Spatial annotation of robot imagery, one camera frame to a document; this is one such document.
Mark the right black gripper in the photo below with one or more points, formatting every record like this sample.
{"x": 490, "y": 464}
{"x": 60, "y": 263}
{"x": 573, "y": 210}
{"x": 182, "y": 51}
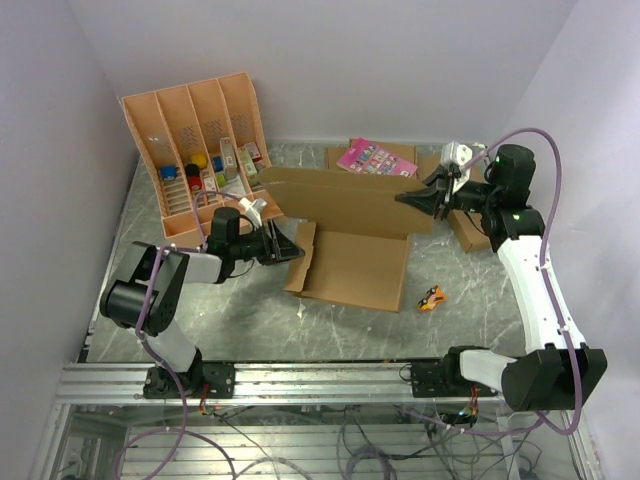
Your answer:
{"x": 429, "y": 199}

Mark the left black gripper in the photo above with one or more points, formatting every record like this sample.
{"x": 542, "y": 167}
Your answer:
{"x": 278, "y": 249}

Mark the large cardboard box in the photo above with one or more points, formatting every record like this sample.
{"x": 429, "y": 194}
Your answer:
{"x": 355, "y": 235}

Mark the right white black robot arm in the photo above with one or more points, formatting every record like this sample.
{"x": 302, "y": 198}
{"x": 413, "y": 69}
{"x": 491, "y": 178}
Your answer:
{"x": 558, "y": 370}

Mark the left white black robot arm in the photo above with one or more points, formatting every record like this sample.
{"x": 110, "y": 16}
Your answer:
{"x": 143, "y": 293}

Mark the folded cardboard box middle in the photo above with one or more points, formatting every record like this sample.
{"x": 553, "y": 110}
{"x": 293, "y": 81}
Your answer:
{"x": 427, "y": 163}

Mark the small folded cardboard box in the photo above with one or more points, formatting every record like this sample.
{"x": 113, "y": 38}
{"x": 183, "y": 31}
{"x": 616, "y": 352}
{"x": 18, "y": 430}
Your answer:
{"x": 468, "y": 231}

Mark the folded cardboard box under book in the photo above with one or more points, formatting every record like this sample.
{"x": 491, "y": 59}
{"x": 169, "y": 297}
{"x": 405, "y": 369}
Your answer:
{"x": 350, "y": 155}

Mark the pink paperback book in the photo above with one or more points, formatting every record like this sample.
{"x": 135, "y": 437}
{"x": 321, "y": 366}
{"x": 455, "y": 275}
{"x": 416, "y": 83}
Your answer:
{"x": 376, "y": 159}

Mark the green white small carton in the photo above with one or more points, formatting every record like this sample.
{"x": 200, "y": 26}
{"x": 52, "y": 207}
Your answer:
{"x": 248, "y": 165}

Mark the orange toy car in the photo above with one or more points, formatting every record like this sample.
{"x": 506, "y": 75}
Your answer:
{"x": 433, "y": 297}

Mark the peach plastic file organizer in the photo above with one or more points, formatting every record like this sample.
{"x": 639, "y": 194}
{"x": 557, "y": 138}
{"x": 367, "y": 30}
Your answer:
{"x": 188, "y": 137}

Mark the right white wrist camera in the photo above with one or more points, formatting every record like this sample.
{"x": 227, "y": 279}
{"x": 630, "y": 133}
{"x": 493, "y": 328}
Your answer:
{"x": 455, "y": 159}

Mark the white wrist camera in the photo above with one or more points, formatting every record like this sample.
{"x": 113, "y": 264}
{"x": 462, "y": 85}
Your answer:
{"x": 252, "y": 209}
{"x": 455, "y": 159}

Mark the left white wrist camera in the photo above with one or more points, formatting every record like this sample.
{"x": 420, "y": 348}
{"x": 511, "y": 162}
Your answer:
{"x": 252, "y": 209}

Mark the aluminium mounting rail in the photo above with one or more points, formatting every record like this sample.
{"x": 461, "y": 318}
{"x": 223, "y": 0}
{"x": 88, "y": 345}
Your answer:
{"x": 122, "y": 384}

